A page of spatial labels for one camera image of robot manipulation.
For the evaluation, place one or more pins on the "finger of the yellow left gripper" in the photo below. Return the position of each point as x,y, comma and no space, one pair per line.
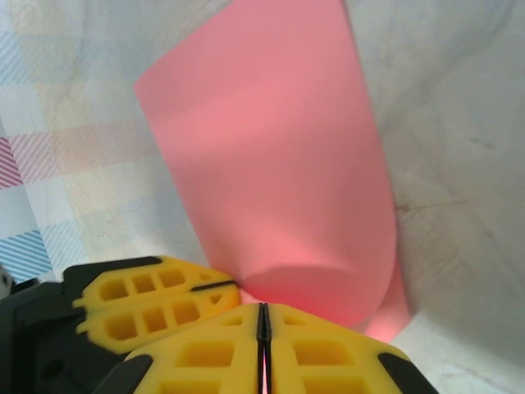
172,273
172,316

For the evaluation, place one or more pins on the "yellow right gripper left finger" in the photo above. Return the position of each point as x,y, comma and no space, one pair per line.
205,361

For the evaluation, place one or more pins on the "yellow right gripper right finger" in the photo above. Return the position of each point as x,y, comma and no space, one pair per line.
328,361

